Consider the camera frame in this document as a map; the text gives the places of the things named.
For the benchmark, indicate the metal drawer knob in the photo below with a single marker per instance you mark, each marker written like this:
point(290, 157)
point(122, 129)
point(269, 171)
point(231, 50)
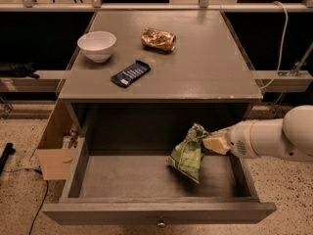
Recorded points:
point(161, 223)

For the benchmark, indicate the aluminium frame rail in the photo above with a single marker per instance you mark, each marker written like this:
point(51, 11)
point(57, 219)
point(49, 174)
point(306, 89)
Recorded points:
point(96, 5)

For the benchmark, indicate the black item on shelf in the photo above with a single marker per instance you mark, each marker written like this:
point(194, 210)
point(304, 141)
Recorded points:
point(8, 69)

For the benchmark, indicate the crushed golden soda can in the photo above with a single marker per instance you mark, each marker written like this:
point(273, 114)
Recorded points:
point(158, 39)

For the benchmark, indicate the black object on floor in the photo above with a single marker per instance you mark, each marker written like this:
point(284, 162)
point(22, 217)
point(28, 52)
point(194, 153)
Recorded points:
point(8, 150)

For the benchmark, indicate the brown cardboard box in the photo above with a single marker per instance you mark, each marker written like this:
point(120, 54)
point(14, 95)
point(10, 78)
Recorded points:
point(54, 150)

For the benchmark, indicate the dark blue snack bar wrapper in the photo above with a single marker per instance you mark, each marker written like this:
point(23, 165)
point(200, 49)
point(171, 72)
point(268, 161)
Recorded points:
point(126, 77)

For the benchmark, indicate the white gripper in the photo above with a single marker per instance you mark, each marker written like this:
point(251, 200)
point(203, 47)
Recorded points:
point(239, 139)

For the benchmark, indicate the white ceramic bowl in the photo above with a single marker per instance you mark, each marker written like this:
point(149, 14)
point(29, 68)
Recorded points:
point(97, 46)

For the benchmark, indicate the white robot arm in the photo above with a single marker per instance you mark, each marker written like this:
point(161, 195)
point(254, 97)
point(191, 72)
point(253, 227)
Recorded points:
point(289, 138)

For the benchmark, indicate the green jalapeno chip bag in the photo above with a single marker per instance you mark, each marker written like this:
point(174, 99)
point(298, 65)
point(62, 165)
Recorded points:
point(187, 156)

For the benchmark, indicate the open grey top drawer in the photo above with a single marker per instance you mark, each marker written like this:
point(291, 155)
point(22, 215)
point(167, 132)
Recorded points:
point(119, 176)

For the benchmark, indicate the metal bracket right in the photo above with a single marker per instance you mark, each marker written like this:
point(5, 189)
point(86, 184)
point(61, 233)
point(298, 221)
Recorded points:
point(298, 64)

